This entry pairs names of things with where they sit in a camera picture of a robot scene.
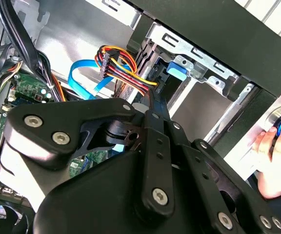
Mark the hard disk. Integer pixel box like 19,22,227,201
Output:
151,59,188,98

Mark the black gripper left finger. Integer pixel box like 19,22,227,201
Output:
0,88,177,215

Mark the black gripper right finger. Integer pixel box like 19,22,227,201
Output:
155,94,281,234

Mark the person's hand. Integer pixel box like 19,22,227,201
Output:
251,123,281,199

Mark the round black blue-ringed tool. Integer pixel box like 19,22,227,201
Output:
264,104,281,156

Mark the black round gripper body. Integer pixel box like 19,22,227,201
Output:
33,150,219,234

